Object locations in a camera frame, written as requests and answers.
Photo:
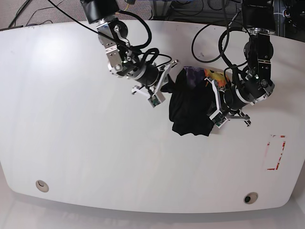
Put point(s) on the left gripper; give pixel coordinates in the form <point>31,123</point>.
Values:
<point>229,103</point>

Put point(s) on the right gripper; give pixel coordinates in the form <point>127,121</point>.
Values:
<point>152,79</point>

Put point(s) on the black t-shirt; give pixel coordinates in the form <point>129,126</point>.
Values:
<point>193,100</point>

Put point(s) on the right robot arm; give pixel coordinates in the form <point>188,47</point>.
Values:
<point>125,60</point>

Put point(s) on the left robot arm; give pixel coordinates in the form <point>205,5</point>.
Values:
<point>252,84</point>

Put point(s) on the red tape rectangle marking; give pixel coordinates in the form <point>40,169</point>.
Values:
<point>274,152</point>

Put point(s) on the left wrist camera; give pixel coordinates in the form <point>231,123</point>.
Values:
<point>218,119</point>

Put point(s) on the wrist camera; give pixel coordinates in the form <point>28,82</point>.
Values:
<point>156,99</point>
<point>218,119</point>

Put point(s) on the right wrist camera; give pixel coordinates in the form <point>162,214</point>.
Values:
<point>156,99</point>

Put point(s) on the right table cable grommet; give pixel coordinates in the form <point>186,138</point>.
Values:
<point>250,198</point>

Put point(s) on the table cable grommet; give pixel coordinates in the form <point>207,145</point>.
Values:
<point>42,186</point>
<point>250,198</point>

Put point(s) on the left table cable grommet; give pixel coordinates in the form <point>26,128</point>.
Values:
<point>42,186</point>

